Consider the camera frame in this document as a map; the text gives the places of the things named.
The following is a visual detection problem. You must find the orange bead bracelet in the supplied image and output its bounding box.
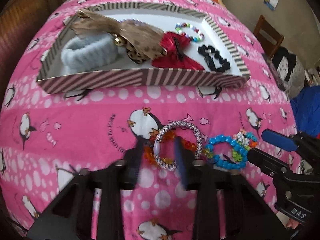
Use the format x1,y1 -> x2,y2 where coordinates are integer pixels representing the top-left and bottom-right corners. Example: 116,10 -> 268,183
143,129 -> 198,166

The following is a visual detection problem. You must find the blue bead bracelet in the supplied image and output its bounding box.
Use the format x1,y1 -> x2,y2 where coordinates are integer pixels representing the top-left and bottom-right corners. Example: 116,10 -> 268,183
204,134 -> 250,170

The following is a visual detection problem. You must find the white black woven bracelet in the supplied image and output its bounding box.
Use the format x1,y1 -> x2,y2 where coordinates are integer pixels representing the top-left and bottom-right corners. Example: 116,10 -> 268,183
153,120 -> 203,172

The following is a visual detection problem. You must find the black scrunchie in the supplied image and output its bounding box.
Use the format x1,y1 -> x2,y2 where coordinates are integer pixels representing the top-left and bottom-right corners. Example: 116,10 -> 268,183
197,45 -> 231,73

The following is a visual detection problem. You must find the leopard print bow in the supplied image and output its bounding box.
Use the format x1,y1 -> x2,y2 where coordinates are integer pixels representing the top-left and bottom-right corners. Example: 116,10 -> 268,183
72,9 -> 166,64

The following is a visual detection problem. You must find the red satin bow clip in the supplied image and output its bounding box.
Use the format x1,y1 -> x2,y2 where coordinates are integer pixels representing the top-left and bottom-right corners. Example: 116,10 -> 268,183
151,32 -> 204,70

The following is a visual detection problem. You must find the white fluffy scrunchie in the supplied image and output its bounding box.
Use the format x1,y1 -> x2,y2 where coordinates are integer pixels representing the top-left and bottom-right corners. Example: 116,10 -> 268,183
61,34 -> 119,72

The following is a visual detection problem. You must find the multicolour bead bracelet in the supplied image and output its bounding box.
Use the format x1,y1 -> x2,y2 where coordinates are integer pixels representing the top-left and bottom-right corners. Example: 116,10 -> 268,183
174,22 -> 205,43

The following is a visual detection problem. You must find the person's hand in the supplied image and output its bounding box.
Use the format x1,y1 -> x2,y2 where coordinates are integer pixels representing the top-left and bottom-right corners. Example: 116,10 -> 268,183
285,218 -> 300,229

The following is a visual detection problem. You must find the striped white shallow box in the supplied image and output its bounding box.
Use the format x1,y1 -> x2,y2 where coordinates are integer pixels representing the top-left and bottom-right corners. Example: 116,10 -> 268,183
36,2 -> 250,94

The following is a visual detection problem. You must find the pink penguin blanket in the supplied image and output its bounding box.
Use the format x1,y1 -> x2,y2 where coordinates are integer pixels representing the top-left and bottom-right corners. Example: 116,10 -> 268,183
1,0 -> 296,229

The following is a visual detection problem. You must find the black garment on chair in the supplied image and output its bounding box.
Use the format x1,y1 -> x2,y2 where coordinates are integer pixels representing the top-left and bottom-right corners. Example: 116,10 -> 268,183
272,46 -> 297,82

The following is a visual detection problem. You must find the wooden chair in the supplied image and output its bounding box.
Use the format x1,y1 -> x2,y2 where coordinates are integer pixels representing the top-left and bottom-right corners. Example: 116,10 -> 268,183
253,15 -> 284,59

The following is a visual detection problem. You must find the brown wooden headboard panel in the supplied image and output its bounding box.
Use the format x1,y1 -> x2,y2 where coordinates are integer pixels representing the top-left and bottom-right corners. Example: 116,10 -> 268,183
1,0 -> 62,96

